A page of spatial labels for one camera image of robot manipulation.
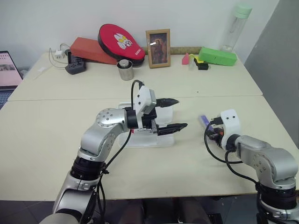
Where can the open laptop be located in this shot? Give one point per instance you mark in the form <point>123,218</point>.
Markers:
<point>8,70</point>

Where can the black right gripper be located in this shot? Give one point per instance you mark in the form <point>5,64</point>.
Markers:
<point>217,138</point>

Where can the red paddle case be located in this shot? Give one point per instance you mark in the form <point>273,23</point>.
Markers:
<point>119,42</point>

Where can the small white paper strip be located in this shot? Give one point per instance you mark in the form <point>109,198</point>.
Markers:
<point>40,72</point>

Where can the red rectangular block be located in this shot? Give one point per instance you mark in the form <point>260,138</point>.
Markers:
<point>86,50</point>

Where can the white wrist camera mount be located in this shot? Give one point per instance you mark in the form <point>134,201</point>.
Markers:
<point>144,98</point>
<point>231,123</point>

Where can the translucent white pencil case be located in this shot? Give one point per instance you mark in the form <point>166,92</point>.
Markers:
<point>163,115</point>

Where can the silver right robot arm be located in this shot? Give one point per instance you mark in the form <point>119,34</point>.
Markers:
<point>264,154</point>

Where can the small black adapter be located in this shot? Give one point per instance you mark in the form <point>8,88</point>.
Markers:
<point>203,66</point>

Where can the rolled bamboo mat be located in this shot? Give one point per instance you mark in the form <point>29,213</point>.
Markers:
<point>184,50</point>

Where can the clear plastic tube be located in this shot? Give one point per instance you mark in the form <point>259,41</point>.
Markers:
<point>191,64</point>

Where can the wooden picture frame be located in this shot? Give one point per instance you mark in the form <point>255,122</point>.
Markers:
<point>158,47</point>

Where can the clear bottle green lid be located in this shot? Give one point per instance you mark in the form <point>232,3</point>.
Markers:
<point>236,28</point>

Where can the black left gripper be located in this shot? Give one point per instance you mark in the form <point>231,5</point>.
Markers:
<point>149,122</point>

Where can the silver metal tin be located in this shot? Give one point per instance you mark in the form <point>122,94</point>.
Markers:
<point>125,70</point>

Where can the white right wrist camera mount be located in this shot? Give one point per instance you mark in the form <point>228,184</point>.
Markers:
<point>231,123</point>

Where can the white charger plug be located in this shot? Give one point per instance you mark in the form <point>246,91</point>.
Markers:
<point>59,54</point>

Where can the yellow clip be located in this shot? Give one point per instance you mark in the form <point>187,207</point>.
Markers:
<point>197,59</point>

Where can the dark grey power strip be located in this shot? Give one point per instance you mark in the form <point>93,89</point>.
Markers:
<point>76,68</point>

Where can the green rectangular block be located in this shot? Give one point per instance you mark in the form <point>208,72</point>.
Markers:
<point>217,56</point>

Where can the purple marker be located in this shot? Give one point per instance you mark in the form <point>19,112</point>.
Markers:
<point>204,121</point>

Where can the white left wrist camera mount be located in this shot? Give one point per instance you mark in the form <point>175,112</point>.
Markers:
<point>144,98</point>

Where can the pink triangular block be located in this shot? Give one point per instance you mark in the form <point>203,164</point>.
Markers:
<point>185,60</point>

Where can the black upright phone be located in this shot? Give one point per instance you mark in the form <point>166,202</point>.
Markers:
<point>70,56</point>

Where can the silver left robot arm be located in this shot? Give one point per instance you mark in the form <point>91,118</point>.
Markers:
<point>105,140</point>

